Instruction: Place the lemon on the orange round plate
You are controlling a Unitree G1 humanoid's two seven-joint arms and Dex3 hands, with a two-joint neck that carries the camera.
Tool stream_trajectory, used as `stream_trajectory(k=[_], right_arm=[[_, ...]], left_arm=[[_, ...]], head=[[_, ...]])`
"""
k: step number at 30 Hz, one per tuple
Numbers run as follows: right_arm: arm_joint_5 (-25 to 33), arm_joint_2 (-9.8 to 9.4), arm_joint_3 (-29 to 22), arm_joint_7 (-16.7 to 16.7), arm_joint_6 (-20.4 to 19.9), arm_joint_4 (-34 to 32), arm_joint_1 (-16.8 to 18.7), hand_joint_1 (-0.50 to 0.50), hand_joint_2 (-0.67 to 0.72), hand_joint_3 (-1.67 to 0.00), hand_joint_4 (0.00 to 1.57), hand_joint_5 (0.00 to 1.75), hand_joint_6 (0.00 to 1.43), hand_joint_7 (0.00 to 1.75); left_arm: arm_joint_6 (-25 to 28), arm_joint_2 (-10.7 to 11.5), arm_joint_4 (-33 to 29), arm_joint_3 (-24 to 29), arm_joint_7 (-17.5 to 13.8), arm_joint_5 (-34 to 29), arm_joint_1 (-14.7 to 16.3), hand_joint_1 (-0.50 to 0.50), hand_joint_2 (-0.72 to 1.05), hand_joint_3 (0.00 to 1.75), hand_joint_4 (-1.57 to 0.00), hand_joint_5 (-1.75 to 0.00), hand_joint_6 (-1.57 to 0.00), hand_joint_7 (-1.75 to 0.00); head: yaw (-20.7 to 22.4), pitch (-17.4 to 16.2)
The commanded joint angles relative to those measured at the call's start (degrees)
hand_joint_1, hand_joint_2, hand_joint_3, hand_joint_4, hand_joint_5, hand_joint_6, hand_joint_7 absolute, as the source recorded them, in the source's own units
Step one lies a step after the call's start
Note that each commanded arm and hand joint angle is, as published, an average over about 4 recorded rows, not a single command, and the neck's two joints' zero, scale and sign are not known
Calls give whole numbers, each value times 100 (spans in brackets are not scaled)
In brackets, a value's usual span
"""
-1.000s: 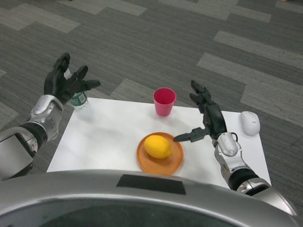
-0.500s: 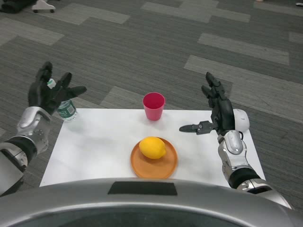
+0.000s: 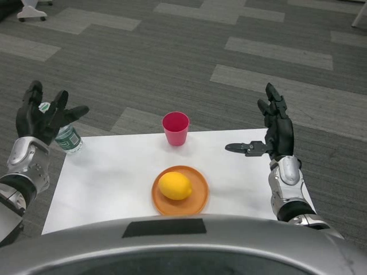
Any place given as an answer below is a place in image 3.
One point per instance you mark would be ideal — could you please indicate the orange round plate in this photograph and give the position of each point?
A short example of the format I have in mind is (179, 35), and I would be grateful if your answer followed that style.
(198, 197)

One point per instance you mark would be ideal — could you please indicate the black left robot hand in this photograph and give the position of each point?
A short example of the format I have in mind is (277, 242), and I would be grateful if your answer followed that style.
(31, 123)

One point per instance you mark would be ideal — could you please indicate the white furniture leg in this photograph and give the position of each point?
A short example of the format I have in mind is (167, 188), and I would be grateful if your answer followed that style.
(359, 15)

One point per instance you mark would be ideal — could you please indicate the pink plastic cup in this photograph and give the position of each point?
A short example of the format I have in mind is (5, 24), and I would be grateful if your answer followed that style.
(175, 130)

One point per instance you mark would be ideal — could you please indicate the yellow lemon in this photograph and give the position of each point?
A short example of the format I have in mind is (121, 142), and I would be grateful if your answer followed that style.
(175, 185)

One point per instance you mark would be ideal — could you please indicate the clear green-label water bottle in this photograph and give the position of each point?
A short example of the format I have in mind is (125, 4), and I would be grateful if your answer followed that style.
(68, 140)

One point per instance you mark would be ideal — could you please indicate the silver robot chest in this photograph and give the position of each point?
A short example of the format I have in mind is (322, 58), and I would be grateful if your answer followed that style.
(177, 249)

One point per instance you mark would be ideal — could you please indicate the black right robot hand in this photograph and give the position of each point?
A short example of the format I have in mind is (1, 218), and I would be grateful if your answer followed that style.
(279, 134)

